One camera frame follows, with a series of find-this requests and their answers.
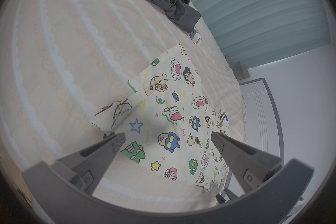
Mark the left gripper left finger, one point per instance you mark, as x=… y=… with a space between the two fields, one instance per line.
x=85 y=167

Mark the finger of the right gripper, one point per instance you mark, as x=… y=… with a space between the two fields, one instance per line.
x=231 y=193
x=221 y=199

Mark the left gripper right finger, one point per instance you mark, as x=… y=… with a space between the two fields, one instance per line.
x=249 y=166

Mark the white printed pyjama top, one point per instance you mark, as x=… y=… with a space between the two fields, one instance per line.
x=170 y=118

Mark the grey bedside table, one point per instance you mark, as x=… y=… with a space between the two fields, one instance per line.
x=240 y=69

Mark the bed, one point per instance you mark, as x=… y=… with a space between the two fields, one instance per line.
x=65 y=47

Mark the grey garment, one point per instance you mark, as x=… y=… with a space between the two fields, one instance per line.
x=196 y=38

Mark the blue-green curtain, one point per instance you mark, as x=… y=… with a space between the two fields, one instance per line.
x=249 y=7

